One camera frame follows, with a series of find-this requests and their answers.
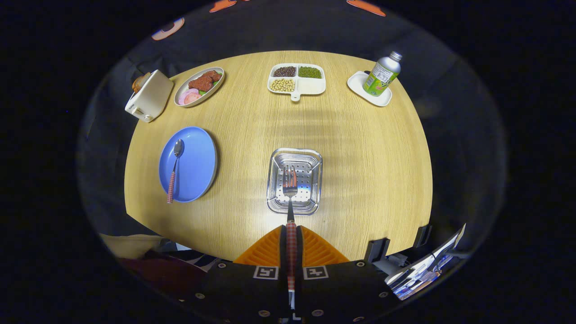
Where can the white square coaster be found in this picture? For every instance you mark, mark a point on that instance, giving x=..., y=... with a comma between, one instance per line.
x=357, y=83

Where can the toasted bread slice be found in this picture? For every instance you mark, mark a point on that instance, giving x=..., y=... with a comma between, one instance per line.
x=140, y=82

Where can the silver bottle green label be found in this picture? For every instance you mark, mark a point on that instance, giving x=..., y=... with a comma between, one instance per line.
x=380, y=76

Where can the green beans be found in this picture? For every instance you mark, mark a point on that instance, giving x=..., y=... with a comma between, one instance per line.
x=309, y=72

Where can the dark red cloth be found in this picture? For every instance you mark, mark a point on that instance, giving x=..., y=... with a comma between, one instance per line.
x=166, y=274

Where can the yellow soybeans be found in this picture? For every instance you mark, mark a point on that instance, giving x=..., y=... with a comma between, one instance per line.
x=282, y=85

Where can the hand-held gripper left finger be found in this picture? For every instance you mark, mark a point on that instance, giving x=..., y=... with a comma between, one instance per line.
x=243, y=288

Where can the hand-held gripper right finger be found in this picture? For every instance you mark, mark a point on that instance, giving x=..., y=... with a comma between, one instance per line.
x=342, y=288

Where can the black bracket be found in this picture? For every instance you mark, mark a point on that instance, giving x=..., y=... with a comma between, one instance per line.
x=377, y=249
x=422, y=235

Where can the oval white plate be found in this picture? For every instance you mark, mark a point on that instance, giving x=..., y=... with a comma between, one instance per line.
x=215, y=92

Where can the blue round plate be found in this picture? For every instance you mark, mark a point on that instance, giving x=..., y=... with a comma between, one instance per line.
x=198, y=166

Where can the cream toaster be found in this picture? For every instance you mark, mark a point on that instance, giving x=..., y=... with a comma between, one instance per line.
x=150, y=96

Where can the perforated metal tray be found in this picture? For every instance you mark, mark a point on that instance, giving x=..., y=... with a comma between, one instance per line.
x=311, y=198

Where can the brown meat pieces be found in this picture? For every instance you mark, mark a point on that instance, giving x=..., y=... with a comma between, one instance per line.
x=202, y=82

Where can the pink ham slices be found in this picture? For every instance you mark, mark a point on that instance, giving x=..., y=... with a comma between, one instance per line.
x=189, y=96

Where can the white divided dish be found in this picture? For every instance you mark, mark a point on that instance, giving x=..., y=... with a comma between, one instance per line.
x=311, y=85

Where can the dark brown beans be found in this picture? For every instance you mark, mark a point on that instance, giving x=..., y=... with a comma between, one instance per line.
x=284, y=71

